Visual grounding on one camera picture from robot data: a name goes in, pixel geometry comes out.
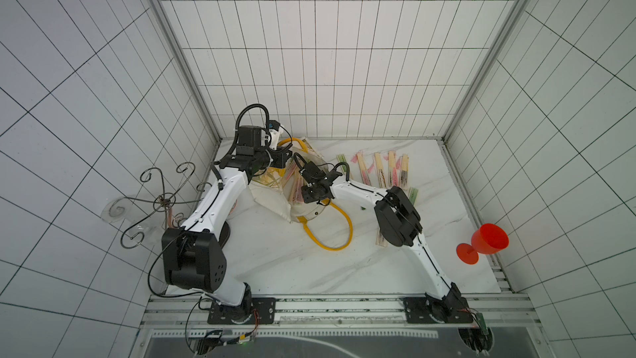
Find cream tote bag yellow handles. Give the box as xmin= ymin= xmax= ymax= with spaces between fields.
xmin=249 ymin=138 xmax=354 ymax=252

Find plain bamboo folding fan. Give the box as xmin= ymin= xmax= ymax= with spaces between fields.
xmin=374 ymin=152 xmax=388 ymax=189

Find grey pink folding fan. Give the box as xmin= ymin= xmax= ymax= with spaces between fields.
xmin=399 ymin=154 xmax=409 ymax=191

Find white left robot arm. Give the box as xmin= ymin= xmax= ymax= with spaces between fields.
xmin=162 ymin=120 xmax=291 ymax=309

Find grey pink fan in bag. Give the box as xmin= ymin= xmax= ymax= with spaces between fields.
xmin=376 ymin=230 xmax=388 ymax=247

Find red plastic goblet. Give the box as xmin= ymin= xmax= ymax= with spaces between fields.
xmin=455 ymin=223 xmax=509 ymax=265

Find black wire ornament stand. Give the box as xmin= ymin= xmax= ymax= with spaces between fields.
xmin=100 ymin=162 xmax=210 ymax=250

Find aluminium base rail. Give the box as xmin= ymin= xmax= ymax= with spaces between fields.
xmin=141 ymin=293 xmax=540 ymax=336

